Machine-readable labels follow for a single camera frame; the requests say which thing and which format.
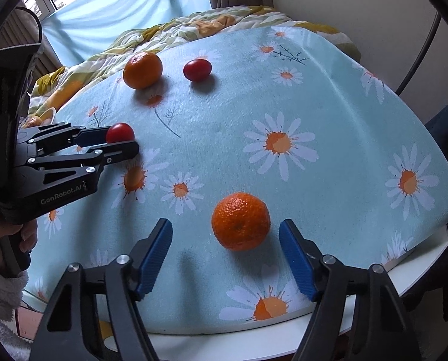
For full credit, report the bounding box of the red cherry tomato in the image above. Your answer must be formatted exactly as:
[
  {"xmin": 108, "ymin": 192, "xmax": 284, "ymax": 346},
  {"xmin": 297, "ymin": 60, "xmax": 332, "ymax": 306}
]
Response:
[
  {"xmin": 106, "ymin": 122, "xmax": 135, "ymax": 143},
  {"xmin": 183, "ymin": 59, "xmax": 212, "ymax": 82}
]

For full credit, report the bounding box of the orange mandarin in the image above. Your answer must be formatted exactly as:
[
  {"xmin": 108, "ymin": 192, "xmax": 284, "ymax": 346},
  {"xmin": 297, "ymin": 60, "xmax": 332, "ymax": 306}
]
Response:
[
  {"xmin": 122, "ymin": 52, "xmax": 163, "ymax": 90},
  {"xmin": 211, "ymin": 192, "xmax": 271, "ymax": 252}
]

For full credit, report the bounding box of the orange mandarin on table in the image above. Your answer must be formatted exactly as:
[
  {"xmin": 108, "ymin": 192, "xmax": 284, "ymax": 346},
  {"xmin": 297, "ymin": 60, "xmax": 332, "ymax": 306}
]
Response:
[{"xmin": 122, "ymin": 52, "xmax": 163, "ymax": 90}]

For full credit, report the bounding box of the light blue sheer curtain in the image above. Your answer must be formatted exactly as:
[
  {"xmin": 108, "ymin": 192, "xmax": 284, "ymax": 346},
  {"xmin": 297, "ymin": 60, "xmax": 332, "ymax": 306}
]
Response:
[{"xmin": 43, "ymin": 0, "xmax": 211, "ymax": 66}]

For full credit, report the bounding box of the left hand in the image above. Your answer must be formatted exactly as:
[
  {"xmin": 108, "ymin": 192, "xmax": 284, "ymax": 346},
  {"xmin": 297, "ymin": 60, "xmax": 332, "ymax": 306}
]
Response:
[{"xmin": 0, "ymin": 219, "xmax": 37, "ymax": 267}]

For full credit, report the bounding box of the cream duck-pattern bowl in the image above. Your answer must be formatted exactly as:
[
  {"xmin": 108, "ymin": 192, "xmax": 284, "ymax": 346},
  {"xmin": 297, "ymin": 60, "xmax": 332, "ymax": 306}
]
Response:
[{"xmin": 19, "ymin": 108, "xmax": 56, "ymax": 129}]

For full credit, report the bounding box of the blue daisy tablecloth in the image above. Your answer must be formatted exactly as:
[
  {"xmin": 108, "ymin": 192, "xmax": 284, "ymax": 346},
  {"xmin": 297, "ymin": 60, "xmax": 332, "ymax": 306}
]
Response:
[{"xmin": 26, "ymin": 27, "xmax": 448, "ymax": 334}]

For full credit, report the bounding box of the floral striped duvet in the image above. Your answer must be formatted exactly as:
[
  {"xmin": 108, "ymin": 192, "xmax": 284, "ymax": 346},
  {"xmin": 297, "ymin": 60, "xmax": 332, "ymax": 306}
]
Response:
[{"xmin": 27, "ymin": 6, "xmax": 361, "ymax": 116}]

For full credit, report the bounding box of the black cable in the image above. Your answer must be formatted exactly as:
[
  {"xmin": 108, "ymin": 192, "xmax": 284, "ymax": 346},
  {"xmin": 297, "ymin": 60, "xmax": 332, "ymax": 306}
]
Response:
[{"xmin": 394, "ymin": 11, "xmax": 443, "ymax": 97}]

